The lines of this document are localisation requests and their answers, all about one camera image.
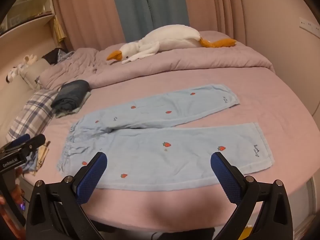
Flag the small checked cloth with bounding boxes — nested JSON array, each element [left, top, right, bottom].
[[22, 141, 50, 177]]

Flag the cream wooden shelf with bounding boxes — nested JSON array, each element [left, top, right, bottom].
[[0, 0, 66, 44]]

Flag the plaid pillow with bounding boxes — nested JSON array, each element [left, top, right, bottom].
[[5, 89, 59, 143]]

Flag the blue curtain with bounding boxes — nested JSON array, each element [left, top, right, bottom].
[[109, 0, 191, 43]]

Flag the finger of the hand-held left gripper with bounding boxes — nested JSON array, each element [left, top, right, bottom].
[[0, 134, 31, 152], [9, 134, 46, 157]]

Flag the white goose plush toy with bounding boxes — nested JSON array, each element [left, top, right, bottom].
[[106, 24, 237, 65]]

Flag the pink quilt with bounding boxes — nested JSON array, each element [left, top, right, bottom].
[[40, 30, 275, 90]]

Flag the pink bed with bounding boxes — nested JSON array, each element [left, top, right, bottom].
[[24, 30, 320, 233]]

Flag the person's left hand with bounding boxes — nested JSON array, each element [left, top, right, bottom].
[[14, 167, 26, 205]]

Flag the black clothing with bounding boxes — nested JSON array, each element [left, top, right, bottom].
[[41, 48, 63, 65]]

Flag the blue plaid shirt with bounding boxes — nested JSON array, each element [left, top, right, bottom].
[[57, 50, 76, 62]]

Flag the white wall socket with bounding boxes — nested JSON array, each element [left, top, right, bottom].
[[299, 17, 320, 37]]

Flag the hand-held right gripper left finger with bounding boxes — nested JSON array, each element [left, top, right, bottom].
[[26, 152, 108, 240]]

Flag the dark folded clothes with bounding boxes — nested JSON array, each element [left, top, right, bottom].
[[51, 79, 91, 112]]

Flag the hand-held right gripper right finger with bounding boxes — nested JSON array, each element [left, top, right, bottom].
[[210, 151, 293, 240]]

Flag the cream headboard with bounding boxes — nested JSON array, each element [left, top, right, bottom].
[[0, 39, 35, 140]]

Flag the small white plush toy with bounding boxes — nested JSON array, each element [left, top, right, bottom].
[[6, 65, 23, 83], [24, 54, 38, 65]]

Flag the pink curtain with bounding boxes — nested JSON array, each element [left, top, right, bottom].
[[50, 0, 125, 51], [181, 0, 248, 46]]

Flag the light blue strawberry pants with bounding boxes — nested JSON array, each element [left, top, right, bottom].
[[55, 84, 274, 192]]

